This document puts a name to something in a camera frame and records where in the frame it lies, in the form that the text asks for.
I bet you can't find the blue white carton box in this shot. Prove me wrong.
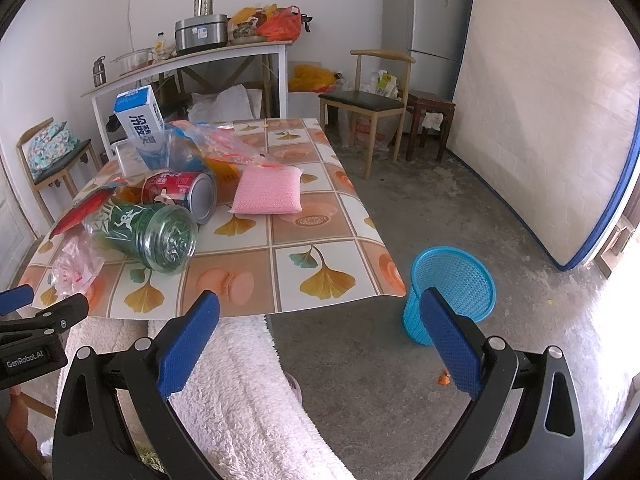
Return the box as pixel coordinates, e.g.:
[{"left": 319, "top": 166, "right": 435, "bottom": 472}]
[{"left": 113, "top": 86, "right": 169, "bottom": 170}]

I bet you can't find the wooden chair black seat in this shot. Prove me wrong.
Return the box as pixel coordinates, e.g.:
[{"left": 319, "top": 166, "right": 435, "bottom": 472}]
[{"left": 319, "top": 49, "right": 416, "bottom": 180}]

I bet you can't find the steel utensil holder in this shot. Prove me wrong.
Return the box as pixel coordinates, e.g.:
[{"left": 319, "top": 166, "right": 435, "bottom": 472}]
[{"left": 193, "top": 0, "right": 214, "bottom": 18}]

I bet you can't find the blue plastic trash basket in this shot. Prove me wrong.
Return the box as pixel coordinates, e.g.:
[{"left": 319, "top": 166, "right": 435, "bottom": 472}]
[{"left": 402, "top": 246, "right": 497, "bottom": 346}]

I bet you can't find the white side table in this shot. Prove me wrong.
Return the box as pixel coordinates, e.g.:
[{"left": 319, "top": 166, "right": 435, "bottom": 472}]
[{"left": 81, "top": 40, "right": 294, "bottom": 160}]

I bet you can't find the red drink can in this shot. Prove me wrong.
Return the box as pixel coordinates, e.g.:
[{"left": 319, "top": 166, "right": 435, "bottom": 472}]
[{"left": 141, "top": 171, "right": 217, "bottom": 226}]

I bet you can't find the pink clear plastic bag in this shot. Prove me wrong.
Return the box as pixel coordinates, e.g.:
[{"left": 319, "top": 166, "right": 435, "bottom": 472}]
[{"left": 51, "top": 232, "right": 104, "bottom": 298}]

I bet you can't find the pink sponge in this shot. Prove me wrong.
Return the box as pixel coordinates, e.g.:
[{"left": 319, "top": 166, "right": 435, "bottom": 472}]
[{"left": 230, "top": 166, "right": 303, "bottom": 216}]

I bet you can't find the dark wooden stool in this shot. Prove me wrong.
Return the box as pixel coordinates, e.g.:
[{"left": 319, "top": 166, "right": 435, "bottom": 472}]
[{"left": 406, "top": 90, "right": 456, "bottom": 162}]

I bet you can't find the yellow bag under table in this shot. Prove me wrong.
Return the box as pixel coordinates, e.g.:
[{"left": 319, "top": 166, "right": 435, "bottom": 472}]
[{"left": 288, "top": 63, "right": 342, "bottom": 93}]

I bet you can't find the glass bowl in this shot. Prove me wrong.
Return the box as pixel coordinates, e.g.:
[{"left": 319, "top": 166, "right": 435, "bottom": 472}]
[{"left": 112, "top": 48, "right": 153, "bottom": 76}]

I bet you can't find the silver refrigerator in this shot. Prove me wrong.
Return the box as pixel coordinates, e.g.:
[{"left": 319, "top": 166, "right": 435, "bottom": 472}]
[{"left": 382, "top": 0, "right": 472, "bottom": 101}]

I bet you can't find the steel rice cooker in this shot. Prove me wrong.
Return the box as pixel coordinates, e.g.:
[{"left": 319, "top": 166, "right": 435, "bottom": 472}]
[{"left": 175, "top": 14, "right": 228, "bottom": 55}]

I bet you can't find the small steel canister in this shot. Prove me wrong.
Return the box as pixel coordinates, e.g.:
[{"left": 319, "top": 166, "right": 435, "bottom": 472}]
[{"left": 92, "top": 55, "right": 106, "bottom": 88}]

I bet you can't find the patterned tablecloth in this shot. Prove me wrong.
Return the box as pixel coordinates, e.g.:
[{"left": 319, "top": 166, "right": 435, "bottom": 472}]
[{"left": 16, "top": 117, "right": 407, "bottom": 320}]

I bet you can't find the white mattress blue edge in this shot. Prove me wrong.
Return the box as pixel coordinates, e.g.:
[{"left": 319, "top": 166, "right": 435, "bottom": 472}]
[{"left": 449, "top": 0, "right": 639, "bottom": 270}]

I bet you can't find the orange plastic bag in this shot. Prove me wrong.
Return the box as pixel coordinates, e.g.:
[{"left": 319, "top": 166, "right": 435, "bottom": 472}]
[{"left": 257, "top": 6, "right": 303, "bottom": 42}]

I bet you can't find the wooden chair with cushion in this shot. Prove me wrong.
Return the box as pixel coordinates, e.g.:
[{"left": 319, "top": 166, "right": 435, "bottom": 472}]
[{"left": 16, "top": 117, "right": 103, "bottom": 224}]

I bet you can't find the orange scrap on floor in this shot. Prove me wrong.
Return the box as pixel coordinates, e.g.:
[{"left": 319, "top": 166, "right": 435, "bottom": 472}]
[{"left": 437, "top": 370, "right": 450, "bottom": 386}]

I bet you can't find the clear red plastic wrapper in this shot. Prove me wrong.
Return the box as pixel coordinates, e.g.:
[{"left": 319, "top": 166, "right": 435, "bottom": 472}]
[{"left": 49, "top": 186, "right": 116, "bottom": 238}]

